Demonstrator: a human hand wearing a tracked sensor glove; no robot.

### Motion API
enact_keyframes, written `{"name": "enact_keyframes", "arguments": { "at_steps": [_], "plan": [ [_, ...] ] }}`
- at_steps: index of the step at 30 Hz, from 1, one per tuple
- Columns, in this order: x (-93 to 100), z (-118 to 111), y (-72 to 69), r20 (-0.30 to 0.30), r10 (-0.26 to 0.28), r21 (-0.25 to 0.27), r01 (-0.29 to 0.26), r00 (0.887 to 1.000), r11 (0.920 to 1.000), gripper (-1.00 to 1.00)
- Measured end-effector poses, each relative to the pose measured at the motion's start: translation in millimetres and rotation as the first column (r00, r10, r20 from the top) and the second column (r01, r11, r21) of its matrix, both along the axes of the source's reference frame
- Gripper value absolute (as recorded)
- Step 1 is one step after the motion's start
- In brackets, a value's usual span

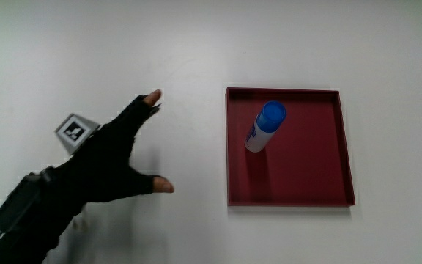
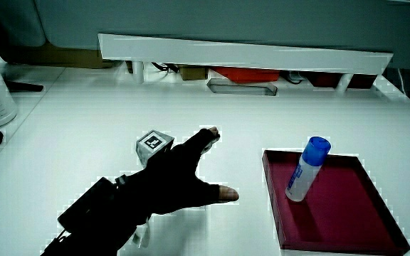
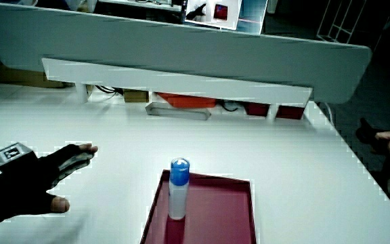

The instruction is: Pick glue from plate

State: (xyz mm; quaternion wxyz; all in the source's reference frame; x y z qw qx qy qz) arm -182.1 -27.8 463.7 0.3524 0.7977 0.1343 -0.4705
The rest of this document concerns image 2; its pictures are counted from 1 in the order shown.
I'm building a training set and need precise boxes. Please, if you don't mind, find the white glue stick blue cap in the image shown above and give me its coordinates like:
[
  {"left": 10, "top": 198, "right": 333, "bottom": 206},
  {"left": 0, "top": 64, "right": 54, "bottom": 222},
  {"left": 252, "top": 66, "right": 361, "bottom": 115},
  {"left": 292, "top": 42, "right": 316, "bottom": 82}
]
[{"left": 285, "top": 136, "right": 332, "bottom": 203}]

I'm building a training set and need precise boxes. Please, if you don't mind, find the clear rectangular tray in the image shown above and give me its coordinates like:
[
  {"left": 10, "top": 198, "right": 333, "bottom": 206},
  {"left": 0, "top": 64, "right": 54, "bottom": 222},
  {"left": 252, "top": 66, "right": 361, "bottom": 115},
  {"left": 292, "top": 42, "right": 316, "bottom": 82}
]
[{"left": 206, "top": 78, "right": 278, "bottom": 97}]

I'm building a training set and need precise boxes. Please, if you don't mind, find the white desk shelf riser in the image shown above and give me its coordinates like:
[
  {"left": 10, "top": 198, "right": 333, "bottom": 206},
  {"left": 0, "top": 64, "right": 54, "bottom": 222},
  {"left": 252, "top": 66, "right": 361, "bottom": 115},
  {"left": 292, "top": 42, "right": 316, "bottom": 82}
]
[{"left": 98, "top": 33, "right": 394, "bottom": 94}]

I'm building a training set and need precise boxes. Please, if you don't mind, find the orange box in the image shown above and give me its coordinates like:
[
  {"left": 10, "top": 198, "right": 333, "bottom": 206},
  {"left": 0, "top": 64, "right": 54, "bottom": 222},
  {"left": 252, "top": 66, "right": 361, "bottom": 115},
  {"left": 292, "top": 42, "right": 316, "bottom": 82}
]
[{"left": 211, "top": 66, "right": 281, "bottom": 85}]

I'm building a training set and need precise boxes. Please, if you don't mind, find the grey padded panel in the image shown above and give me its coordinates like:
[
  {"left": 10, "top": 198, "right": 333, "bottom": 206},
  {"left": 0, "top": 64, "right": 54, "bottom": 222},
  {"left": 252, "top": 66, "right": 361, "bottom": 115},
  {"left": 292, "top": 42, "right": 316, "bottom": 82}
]
[{"left": 33, "top": 0, "right": 410, "bottom": 70}]

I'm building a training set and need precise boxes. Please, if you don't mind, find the white cable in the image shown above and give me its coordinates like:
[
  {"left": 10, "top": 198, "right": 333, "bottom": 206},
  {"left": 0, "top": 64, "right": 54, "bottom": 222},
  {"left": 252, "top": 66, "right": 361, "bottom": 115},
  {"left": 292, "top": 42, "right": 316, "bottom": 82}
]
[{"left": 398, "top": 68, "right": 406, "bottom": 95}]

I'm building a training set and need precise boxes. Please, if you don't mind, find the brown cardboard box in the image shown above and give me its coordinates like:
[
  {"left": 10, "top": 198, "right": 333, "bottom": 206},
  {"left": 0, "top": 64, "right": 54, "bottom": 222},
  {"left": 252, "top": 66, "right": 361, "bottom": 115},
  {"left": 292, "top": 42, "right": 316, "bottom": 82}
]
[{"left": 9, "top": 42, "right": 120, "bottom": 69}]

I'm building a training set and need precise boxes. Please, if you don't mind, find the person's left hand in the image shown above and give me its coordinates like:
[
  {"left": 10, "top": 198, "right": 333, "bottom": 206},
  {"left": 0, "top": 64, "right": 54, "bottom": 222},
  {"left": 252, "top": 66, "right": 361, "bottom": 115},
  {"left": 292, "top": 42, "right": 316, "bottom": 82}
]
[{"left": 122, "top": 127, "right": 240, "bottom": 215}]

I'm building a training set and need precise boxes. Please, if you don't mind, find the dark red box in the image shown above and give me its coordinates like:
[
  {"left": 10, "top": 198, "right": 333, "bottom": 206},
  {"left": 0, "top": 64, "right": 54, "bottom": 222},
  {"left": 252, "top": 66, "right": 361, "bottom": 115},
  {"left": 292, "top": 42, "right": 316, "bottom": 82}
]
[{"left": 303, "top": 72, "right": 379, "bottom": 90}]

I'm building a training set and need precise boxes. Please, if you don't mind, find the black cable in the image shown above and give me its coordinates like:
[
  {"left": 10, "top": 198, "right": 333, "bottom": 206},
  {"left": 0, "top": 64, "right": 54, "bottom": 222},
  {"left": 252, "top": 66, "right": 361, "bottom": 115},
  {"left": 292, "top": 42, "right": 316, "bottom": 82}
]
[{"left": 151, "top": 62, "right": 179, "bottom": 74}]

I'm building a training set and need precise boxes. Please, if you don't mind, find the black flat object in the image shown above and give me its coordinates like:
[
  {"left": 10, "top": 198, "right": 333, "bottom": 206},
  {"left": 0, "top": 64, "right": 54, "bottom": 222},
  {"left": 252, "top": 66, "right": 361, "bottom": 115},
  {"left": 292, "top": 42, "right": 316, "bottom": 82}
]
[{"left": 5, "top": 80, "right": 45, "bottom": 93}]

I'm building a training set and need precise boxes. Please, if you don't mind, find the small brown box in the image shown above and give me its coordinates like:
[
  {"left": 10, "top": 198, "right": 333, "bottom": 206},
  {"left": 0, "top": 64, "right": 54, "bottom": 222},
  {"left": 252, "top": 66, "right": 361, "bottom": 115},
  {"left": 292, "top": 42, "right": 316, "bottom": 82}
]
[{"left": 178, "top": 65, "right": 209, "bottom": 81}]

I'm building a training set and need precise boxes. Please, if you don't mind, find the dark red square plate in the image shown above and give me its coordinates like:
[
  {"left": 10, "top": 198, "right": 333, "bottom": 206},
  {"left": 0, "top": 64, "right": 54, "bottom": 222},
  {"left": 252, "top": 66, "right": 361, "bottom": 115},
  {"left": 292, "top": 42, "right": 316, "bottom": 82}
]
[{"left": 261, "top": 149, "right": 410, "bottom": 256}]

